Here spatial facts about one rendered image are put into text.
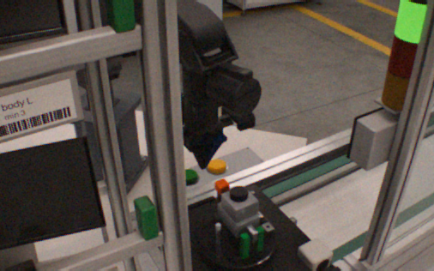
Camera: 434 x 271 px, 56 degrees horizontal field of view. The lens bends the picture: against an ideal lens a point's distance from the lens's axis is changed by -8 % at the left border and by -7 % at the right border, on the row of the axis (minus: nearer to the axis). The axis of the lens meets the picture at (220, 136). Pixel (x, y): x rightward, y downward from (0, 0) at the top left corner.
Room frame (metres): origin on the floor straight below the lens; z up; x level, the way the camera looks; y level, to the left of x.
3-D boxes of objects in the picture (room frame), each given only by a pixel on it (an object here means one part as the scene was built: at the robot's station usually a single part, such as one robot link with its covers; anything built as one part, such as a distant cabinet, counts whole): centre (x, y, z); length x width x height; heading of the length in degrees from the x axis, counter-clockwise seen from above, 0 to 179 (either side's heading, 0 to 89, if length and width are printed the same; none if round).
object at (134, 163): (0.85, 0.27, 0.96); 0.15 x 0.15 x 0.20; 73
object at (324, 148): (0.79, -0.19, 0.91); 0.89 x 0.06 x 0.11; 121
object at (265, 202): (0.52, -0.03, 0.96); 0.24 x 0.24 x 0.02; 31
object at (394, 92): (0.51, -0.25, 1.28); 0.05 x 0.05 x 0.05
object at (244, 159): (0.75, 0.01, 0.93); 0.21 x 0.07 x 0.06; 121
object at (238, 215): (0.51, -0.03, 1.06); 0.08 x 0.04 x 0.07; 31
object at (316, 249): (0.48, -0.16, 0.97); 0.05 x 0.05 x 0.04; 31
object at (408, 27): (0.51, -0.25, 1.38); 0.05 x 0.05 x 0.05
